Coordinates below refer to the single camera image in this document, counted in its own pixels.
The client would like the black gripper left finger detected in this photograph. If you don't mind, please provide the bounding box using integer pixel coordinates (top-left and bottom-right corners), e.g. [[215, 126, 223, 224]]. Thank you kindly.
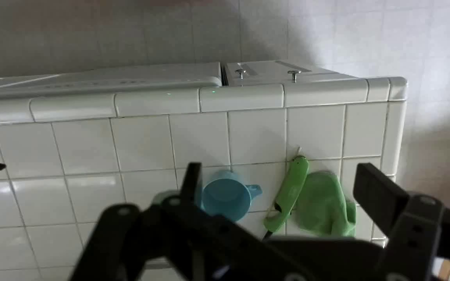
[[66, 160, 268, 281]]

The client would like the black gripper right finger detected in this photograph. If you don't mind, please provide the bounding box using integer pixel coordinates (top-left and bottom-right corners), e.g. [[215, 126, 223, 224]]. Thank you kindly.
[[352, 162, 450, 281]]

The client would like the green microfibre cloth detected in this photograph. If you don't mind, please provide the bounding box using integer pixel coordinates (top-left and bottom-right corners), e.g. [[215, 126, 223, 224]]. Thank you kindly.
[[291, 168, 357, 238]]

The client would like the light wooden slatted chair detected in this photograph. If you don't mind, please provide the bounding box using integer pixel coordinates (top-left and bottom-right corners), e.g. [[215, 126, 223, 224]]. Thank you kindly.
[[434, 257, 450, 281]]

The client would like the light blue cup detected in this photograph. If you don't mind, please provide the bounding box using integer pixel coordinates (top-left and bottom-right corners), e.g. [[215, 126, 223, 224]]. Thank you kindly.
[[198, 168, 263, 216]]

